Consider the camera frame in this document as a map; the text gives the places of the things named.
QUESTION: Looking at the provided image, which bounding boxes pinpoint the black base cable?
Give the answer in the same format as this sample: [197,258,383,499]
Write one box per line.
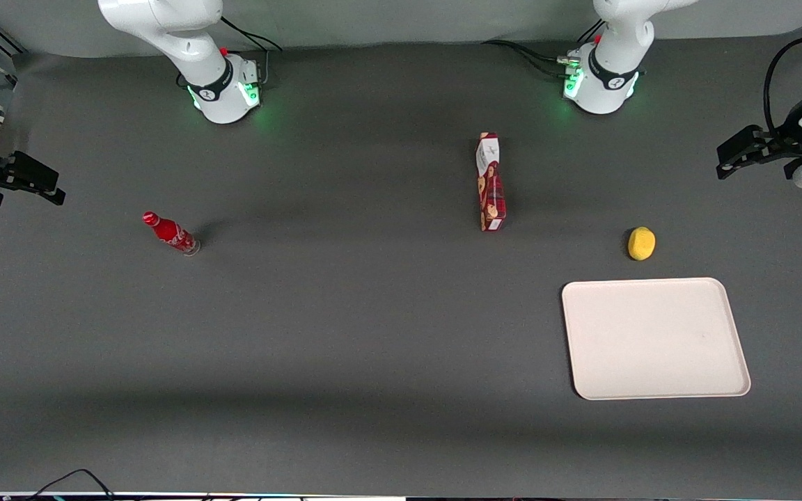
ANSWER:
[220,15,283,54]
[481,40,572,79]

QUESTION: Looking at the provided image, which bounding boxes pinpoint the cream plastic tray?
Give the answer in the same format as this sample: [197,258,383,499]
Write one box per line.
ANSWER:
[561,278,752,401]

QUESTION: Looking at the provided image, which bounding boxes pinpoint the yellow lemon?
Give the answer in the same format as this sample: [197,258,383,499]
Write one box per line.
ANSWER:
[627,227,656,262]

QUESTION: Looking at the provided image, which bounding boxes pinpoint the red cookie box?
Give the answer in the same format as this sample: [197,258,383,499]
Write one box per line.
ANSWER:
[476,132,508,233]

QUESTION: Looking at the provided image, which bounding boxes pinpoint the red cola bottle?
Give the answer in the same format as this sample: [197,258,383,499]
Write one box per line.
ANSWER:
[142,212,201,257]

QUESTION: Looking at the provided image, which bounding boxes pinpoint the black thin cable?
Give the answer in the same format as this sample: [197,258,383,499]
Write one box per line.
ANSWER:
[25,469,116,501]

